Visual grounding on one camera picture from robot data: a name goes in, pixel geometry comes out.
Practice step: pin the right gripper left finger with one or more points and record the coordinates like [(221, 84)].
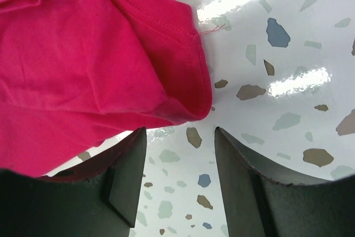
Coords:
[(98, 197)]

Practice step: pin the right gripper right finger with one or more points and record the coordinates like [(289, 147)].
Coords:
[(264, 198)]

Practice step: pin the pink t shirt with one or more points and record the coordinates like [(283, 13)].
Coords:
[(75, 73)]

